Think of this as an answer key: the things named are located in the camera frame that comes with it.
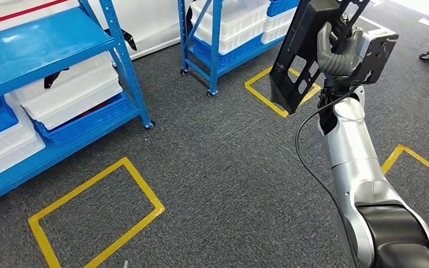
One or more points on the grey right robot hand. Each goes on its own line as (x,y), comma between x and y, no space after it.
(324,40)

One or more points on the black plastic car part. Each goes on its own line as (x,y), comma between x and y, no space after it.
(303,37)

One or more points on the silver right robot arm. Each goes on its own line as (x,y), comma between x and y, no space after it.
(355,166)

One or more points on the blue wheeled shelf rack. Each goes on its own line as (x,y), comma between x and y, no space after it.
(214,55)

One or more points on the blue steel shelf rack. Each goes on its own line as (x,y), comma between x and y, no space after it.
(33,48)

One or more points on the yellow floor tape rectangle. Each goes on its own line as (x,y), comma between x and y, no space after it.
(421,161)
(144,192)
(262,98)

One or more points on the white car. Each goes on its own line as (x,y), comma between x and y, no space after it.
(151,22)

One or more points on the small black plastic piece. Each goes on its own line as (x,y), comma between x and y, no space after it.
(127,37)

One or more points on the red barrier belt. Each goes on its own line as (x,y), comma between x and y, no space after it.
(18,13)

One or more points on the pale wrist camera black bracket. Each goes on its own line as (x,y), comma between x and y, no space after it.
(379,51)

